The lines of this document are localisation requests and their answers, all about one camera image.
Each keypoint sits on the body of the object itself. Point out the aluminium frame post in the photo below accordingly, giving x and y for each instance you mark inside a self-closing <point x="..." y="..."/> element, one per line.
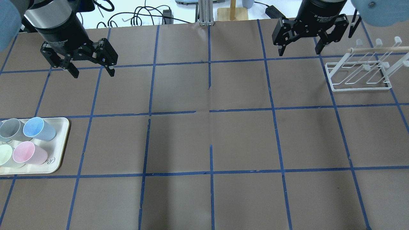
<point x="205" y="12"/>

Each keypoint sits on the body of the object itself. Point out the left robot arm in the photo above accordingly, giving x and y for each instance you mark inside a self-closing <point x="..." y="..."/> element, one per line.
<point x="39" y="14"/>

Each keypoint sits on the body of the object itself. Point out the light blue plastic cup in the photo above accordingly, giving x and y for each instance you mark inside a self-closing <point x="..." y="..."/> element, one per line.
<point x="38" y="128"/>

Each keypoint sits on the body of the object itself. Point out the cream plastic tray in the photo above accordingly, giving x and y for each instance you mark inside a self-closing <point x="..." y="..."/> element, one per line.
<point x="51" y="151"/>

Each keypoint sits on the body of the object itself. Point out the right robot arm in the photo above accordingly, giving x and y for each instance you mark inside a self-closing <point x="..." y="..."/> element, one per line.
<point x="378" y="13"/>

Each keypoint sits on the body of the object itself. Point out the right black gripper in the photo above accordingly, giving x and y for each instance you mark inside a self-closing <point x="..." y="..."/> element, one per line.
<point x="320" y="12"/>

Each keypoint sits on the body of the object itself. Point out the grey plastic cup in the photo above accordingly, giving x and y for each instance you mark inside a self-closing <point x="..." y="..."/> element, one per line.
<point x="12" y="129"/>

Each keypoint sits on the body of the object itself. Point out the white wire cup rack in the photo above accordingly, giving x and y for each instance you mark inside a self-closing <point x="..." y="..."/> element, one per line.
<point x="367" y="69"/>

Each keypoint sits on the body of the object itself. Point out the pink plastic cup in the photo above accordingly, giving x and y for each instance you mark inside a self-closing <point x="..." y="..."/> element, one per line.
<point x="29" y="153"/>

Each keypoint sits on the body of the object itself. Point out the pale green plastic cup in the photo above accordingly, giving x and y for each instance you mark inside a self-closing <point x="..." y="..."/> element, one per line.
<point x="6" y="159"/>

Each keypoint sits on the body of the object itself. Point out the black power adapter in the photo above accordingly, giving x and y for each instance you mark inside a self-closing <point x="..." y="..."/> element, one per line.
<point x="274" y="13"/>

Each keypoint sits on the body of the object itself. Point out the wooden stand base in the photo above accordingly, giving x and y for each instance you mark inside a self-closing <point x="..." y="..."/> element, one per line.
<point x="232" y="13"/>

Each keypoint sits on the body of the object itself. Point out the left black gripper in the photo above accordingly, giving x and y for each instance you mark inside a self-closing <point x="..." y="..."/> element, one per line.
<point x="61" y="34"/>

